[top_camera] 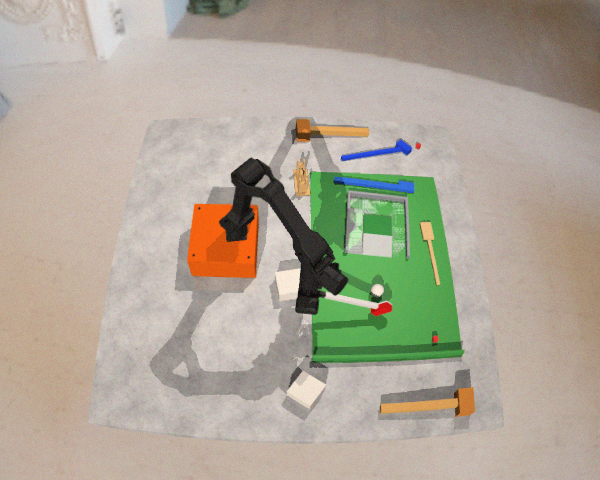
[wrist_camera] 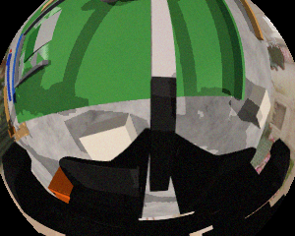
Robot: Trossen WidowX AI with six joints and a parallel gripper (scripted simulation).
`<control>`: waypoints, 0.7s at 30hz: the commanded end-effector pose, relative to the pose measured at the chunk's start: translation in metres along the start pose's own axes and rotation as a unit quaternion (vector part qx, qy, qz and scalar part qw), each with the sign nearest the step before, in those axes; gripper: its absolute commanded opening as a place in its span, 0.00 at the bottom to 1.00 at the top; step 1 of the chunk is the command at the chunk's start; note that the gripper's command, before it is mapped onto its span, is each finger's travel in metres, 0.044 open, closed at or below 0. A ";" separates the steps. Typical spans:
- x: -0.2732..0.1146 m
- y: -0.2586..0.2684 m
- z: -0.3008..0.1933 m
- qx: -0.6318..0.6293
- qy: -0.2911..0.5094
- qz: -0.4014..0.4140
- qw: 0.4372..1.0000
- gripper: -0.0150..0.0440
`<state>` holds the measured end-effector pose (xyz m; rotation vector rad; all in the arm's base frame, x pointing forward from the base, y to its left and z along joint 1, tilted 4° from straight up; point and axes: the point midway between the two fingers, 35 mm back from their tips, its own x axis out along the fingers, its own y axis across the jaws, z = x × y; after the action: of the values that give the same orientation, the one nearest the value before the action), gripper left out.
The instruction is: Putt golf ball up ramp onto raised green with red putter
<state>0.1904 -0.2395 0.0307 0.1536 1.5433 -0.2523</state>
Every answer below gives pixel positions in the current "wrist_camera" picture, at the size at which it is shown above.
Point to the green rectangular mat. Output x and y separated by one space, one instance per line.
100 53

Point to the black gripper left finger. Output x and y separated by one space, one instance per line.
125 174

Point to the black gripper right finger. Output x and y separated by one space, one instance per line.
194 170

